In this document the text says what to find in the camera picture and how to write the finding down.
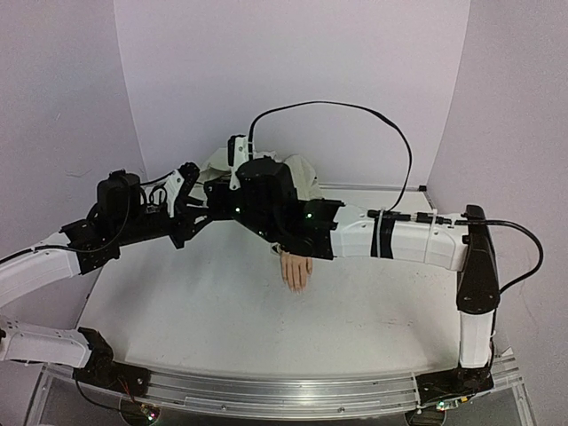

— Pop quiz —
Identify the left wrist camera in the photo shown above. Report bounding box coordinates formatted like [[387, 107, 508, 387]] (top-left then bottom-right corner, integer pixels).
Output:
[[164, 162, 200, 218]]

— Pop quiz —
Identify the beige zip jacket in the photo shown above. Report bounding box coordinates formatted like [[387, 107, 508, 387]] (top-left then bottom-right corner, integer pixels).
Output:
[[198, 147, 323, 201]]

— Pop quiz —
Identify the black camera cable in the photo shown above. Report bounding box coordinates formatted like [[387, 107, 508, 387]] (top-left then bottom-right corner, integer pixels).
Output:
[[248, 100, 545, 296]]

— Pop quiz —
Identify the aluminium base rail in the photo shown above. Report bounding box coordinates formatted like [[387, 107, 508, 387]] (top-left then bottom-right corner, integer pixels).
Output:
[[39, 354, 520, 416]]

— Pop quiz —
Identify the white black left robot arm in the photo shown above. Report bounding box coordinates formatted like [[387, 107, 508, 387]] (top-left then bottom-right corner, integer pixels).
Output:
[[1, 162, 206, 388]]

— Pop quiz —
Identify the mannequin hand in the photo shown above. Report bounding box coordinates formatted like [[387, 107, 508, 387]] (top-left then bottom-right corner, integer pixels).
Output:
[[271, 244, 313, 293]]

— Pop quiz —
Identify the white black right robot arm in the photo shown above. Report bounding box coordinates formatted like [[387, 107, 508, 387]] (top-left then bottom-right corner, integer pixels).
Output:
[[200, 154, 499, 369]]

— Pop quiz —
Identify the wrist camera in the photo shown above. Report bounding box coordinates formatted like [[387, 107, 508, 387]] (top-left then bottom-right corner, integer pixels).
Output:
[[164, 162, 200, 218], [227, 135, 255, 191]]

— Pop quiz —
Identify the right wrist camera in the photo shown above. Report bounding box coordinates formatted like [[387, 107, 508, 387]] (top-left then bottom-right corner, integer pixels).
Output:
[[227, 135, 255, 191]]

